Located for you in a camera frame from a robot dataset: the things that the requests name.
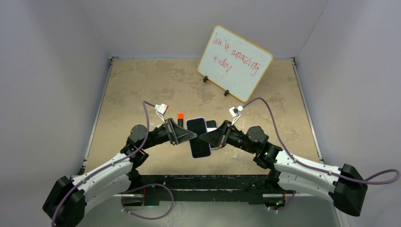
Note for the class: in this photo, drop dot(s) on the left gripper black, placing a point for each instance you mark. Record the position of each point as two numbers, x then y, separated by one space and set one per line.
179 135

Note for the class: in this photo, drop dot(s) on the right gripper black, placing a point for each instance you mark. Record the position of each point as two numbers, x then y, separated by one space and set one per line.
218 137

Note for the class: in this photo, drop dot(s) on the black phone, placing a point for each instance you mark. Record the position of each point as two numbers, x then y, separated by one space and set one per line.
212 125
199 125

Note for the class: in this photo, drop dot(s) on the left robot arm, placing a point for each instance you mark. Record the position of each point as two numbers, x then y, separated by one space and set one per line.
71 198

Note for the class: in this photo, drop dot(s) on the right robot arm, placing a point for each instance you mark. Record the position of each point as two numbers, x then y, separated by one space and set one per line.
341 185

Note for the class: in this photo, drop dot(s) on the black orange marker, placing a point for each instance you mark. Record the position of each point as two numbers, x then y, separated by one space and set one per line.
180 119

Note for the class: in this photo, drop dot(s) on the whiteboard with red writing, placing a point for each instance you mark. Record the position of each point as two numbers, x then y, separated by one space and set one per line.
233 63

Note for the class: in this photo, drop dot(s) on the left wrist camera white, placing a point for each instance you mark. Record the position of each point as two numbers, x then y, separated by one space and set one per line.
161 109

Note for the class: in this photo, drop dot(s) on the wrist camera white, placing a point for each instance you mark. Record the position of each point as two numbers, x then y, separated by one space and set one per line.
235 111
161 109

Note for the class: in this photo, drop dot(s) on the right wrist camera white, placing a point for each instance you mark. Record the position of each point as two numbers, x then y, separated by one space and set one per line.
235 111

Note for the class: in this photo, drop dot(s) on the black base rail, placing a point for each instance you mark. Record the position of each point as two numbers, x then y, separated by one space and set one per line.
253 189

